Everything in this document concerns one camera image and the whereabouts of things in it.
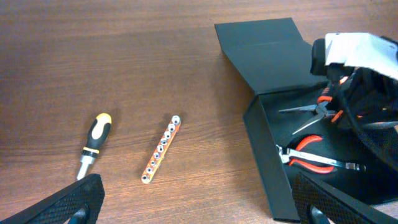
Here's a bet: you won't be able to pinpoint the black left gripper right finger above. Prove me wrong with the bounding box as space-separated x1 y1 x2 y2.
292 173 397 224

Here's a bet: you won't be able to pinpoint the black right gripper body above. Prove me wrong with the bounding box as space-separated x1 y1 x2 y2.
310 37 398 150

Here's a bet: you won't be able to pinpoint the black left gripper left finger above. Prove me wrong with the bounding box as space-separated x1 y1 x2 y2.
1 174 105 223

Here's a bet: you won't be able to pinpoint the red handled cutting pliers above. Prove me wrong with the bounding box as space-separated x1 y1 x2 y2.
276 134 336 174

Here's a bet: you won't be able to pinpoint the orange handled needle nose pliers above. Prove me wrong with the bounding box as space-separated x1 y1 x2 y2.
278 82 337 135

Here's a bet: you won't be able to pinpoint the yellow black screwdriver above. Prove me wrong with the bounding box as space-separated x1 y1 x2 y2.
76 113 112 180

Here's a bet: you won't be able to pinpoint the orange socket bit holder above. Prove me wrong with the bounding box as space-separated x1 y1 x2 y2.
141 115 182 184

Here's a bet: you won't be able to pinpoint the black open gift box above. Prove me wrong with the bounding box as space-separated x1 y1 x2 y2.
215 18 397 222

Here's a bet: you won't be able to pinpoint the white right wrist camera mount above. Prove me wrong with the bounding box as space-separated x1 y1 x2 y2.
325 32 397 80

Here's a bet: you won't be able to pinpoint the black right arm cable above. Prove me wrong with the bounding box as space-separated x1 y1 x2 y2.
338 90 398 174

